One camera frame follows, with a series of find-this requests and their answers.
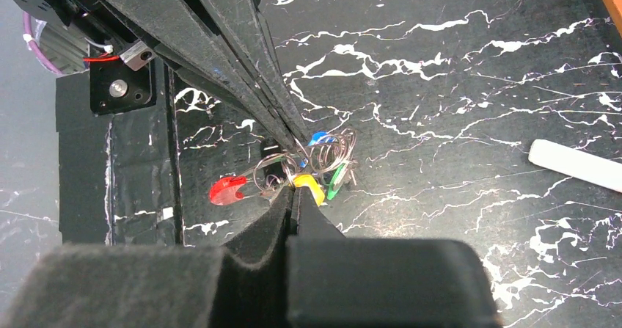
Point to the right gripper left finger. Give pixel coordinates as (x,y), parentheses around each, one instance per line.
(240,283)

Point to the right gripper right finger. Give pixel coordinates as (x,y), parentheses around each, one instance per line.
(337,281)

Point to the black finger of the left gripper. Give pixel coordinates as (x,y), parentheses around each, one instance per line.
(185,36)

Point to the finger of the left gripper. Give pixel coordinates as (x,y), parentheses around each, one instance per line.
(247,34)

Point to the green key tag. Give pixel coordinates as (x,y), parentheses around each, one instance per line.
(339,178)

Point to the red white keyring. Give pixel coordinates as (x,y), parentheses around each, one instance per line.
(252,182)

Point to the blue key tag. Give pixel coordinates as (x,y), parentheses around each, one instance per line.
(323,153)

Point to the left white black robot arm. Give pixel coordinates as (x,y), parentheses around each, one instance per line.
(89,34)

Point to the orange grey marker pen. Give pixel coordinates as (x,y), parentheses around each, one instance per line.
(576,164)

